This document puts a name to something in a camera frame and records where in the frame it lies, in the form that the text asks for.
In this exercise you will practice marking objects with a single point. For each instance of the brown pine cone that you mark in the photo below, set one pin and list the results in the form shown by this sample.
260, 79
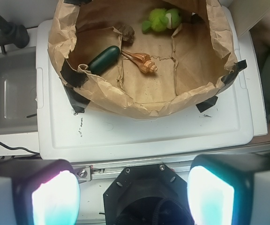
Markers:
127, 32

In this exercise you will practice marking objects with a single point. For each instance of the aluminium rail with bracket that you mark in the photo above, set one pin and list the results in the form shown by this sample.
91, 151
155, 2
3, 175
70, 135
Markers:
86, 173

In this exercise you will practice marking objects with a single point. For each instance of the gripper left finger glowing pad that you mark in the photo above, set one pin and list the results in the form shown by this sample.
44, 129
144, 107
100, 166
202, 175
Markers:
38, 192

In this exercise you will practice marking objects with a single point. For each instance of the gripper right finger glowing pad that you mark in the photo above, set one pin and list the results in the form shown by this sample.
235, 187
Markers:
230, 189

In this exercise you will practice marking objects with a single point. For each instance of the green plush frog toy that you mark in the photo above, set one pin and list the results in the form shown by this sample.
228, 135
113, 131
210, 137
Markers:
161, 19

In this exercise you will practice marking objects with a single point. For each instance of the dark green capsule toy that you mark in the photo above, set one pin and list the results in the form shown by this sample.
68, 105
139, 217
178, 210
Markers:
104, 60

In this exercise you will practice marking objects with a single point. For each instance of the dark grey toy faucet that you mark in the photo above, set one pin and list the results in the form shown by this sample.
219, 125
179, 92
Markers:
11, 33

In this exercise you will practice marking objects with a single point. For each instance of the black octagonal mount plate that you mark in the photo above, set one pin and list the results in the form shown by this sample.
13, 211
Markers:
147, 197

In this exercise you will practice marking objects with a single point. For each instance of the orange spiral seashell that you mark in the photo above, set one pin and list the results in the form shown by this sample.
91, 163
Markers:
142, 60

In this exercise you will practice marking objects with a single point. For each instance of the grey toy sink basin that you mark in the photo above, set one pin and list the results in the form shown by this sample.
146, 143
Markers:
18, 106

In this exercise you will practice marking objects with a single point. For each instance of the brown paper bag tray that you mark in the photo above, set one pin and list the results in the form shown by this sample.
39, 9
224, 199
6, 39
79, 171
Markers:
202, 51

